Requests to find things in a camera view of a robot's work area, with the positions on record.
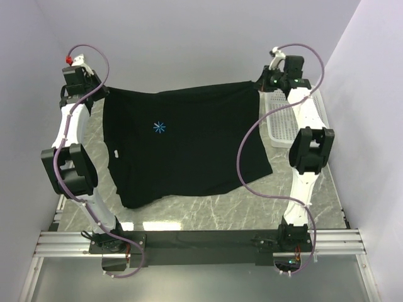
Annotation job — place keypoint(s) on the white plastic basket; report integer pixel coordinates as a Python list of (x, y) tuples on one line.
[(282, 125)]

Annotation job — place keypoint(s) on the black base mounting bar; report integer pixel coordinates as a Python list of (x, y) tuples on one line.
[(163, 248)]

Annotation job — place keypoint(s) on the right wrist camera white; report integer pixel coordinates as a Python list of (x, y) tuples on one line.
[(277, 57)]

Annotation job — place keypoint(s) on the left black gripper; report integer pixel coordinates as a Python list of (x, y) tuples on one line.
[(102, 91)]

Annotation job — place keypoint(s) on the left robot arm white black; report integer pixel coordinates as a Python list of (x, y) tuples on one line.
[(67, 163)]

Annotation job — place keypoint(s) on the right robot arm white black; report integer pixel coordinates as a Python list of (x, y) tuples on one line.
[(310, 149)]

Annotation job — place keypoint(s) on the black t shirt blue logo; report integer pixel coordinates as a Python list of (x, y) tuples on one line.
[(198, 141)]

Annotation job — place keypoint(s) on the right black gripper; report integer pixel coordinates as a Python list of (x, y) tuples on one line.
[(262, 82)]

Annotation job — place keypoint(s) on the aluminium frame rail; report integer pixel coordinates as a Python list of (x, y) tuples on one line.
[(336, 269)]

